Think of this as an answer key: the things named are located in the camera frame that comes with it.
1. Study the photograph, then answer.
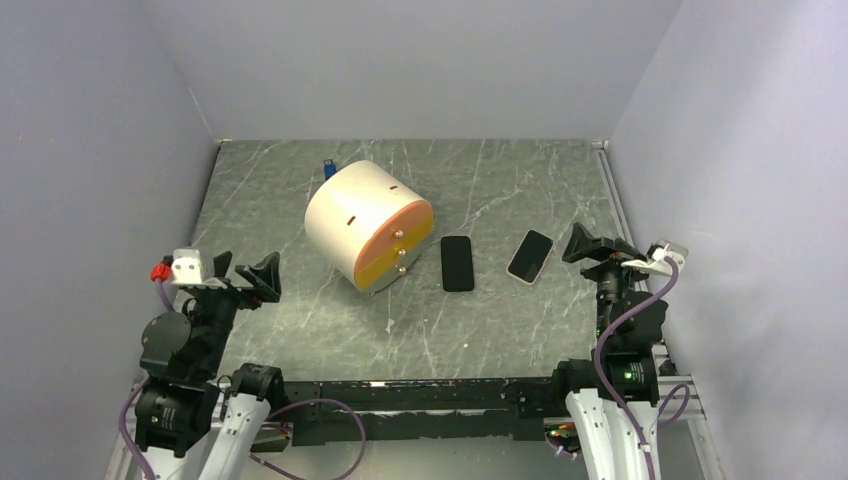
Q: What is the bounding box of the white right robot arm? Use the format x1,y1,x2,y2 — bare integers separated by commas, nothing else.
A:
549,223,685,479

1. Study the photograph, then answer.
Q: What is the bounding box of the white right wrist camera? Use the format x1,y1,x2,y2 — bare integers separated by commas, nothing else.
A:
622,239,689,277

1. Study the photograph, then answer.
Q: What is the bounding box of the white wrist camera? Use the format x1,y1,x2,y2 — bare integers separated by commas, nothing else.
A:
622,239,689,277
170,248,214,286

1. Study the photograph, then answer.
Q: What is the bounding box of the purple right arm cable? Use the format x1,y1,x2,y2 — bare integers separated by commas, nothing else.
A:
592,256,692,480

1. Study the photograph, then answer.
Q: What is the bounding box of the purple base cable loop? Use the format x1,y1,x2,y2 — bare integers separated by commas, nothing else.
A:
246,397,367,480

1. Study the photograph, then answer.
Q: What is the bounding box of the white cylindrical drawer box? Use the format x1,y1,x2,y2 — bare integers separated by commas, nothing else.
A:
304,160,435,294

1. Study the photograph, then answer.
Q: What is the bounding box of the black phone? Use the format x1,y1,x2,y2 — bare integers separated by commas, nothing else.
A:
440,236,475,293

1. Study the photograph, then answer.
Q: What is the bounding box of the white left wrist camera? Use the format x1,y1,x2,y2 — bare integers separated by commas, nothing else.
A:
170,248,214,286

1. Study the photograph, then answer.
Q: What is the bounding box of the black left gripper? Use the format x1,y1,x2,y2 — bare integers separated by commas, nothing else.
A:
190,249,279,375

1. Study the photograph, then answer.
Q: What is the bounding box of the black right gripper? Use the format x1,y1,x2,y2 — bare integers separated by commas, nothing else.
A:
562,221,660,341

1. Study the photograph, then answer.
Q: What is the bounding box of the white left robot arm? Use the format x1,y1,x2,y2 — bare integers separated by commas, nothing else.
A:
119,248,287,479

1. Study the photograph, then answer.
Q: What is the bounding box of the blue small object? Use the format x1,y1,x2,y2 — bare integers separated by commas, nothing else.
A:
323,159,337,180

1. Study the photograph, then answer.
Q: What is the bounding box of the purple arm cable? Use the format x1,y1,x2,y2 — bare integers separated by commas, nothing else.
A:
592,256,692,480
117,278,175,480

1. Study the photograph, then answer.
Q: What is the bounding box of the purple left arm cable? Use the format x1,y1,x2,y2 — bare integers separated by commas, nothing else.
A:
117,278,175,480

